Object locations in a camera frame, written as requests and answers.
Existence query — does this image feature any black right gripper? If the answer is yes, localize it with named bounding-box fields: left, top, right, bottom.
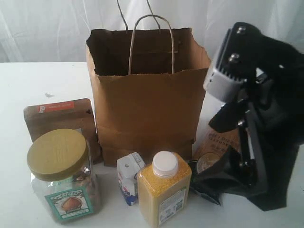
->
left=209, top=22, right=304, bottom=211

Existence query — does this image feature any yellow grain bottle white cap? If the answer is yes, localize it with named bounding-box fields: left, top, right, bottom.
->
left=137, top=151, right=192, bottom=228

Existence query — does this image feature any clear nut jar yellow lid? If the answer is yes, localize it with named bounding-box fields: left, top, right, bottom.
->
left=27, top=129, right=100, bottom=223

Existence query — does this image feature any brown paper bag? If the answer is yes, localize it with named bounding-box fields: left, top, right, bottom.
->
left=86, top=27, right=210, bottom=166

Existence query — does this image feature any spaghetti packet dark blue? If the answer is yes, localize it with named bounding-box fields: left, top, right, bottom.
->
left=189, top=127, right=239, bottom=205

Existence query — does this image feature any small white blue carton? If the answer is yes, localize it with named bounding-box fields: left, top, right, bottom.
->
left=117, top=152, right=145, bottom=206

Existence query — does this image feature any brown kraft standup pouch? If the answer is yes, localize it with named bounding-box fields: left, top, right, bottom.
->
left=23, top=98, right=103, bottom=163

